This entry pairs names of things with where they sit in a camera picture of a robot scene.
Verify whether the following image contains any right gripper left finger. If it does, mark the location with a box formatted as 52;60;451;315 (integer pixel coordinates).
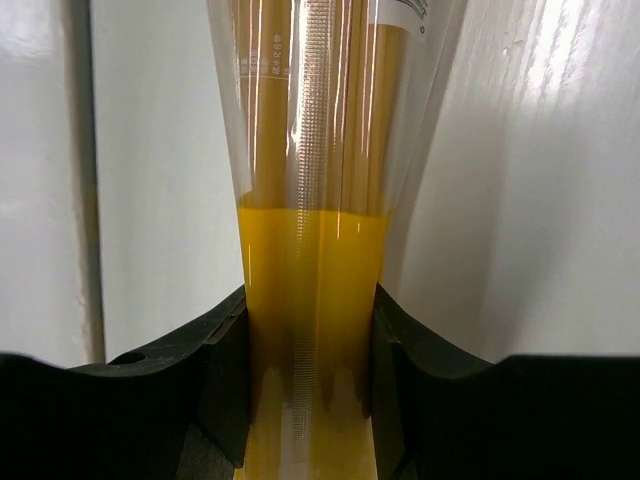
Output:
1;289;249;479

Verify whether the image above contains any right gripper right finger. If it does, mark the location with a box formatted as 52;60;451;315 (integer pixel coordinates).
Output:
371;289;639;479

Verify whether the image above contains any yellow spaghetti bag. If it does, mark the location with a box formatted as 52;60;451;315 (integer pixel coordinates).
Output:
208;1;457;479

